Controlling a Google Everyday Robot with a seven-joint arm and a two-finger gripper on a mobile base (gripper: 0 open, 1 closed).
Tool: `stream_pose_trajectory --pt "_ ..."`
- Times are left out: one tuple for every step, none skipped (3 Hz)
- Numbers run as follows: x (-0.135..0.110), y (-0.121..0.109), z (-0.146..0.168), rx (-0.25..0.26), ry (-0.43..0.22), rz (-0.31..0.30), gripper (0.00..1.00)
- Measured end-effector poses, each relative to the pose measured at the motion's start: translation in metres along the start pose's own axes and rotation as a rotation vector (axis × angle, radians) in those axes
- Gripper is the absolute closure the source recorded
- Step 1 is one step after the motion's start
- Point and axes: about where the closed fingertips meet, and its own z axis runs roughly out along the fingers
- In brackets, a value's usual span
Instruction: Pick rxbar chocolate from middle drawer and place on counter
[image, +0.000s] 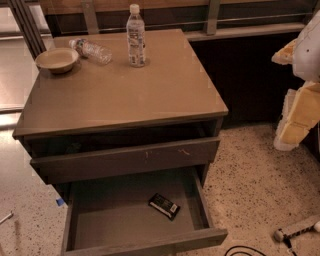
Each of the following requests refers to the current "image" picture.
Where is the lying clear water bottle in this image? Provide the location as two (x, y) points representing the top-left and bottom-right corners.
(69, 38), (112, 65)

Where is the beige bowl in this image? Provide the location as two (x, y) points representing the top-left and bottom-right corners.
(35, 48), (79, 74)

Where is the black cable on floor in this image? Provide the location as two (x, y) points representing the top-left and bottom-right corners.
(224, 245), (268, 256)

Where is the black rxbar chocolate bar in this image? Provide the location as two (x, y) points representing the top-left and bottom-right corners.
(148, 193), (180, 221)

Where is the standing clear water bottle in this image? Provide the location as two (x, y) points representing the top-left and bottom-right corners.
(126, 4), (146, 67)

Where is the upper drawer front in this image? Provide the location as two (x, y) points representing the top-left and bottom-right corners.
(30, 137), (219, 184)

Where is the metal railing shelf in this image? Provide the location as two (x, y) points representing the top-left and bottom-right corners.
(0, 0), (319, 57)

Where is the open middle drawer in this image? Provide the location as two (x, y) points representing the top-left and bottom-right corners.
(61, 167), (227, 256)

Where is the grey robot base foot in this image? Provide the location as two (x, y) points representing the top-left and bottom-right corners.
(273, 214), (320, 256)

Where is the brown drawer cabinet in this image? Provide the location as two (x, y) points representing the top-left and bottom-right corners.
(12, 28), (230, 256)

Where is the blue tape piece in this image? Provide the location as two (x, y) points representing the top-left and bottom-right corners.
(56, 198), (64, 206)

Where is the metal rod on floor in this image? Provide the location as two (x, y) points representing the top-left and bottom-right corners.
(0, 212), (14, 225)

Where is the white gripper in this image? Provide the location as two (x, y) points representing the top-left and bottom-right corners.
(271, 10), (320, 151)

